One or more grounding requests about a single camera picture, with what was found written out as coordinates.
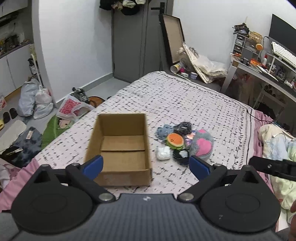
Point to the grey garbage bag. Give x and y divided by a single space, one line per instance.
26 102

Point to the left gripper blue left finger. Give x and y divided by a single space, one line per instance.
93 167

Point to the paper cup tube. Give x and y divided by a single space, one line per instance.
177 67

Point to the grey pink plush toy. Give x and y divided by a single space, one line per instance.
202 145

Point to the grey door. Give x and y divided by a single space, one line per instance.
137 41

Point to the red white plastic bag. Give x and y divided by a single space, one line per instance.
72 109

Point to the white kitchen cabinet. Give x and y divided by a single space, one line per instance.
14 69

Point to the green leaf rug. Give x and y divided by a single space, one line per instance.
55 127

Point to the grey drawer organizer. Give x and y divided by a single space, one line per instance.
245 48

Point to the orange burger plush toy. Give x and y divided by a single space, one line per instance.
175 141

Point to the black round hair accessory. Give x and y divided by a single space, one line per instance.
181 156

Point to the white desk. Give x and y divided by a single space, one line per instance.
254 73

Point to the black framed board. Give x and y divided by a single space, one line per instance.
173 37

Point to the white black patterned blanket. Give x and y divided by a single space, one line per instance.
166 100

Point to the dark clothes on door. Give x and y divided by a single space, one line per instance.
127 7

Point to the pink bed sheet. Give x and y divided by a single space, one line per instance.
63 204

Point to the yellow slippers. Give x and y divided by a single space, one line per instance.
1 124

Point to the grey sneaker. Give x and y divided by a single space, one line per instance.
79 94

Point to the blue tie-dye rug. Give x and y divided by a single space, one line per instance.
24 148

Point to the brown cardboard box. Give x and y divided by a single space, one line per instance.
122 141

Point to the beige tote bag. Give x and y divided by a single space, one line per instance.
206 69

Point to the pastel crumpled blanket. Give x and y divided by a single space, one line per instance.
278 145

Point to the white keyboard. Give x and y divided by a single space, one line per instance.
286 55

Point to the black computer monitor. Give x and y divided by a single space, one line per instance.
283 33

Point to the white garbage bag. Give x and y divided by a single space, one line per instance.
43 103

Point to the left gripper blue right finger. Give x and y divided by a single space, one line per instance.
199 167

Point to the person's right hand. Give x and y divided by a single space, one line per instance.
293 207

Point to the blue cat plush toy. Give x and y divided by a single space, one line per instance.
163 131

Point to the white floor mat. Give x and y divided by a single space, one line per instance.
11 134

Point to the black scrunchie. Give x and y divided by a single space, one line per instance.
184 128

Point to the black slippers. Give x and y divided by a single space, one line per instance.
9 115

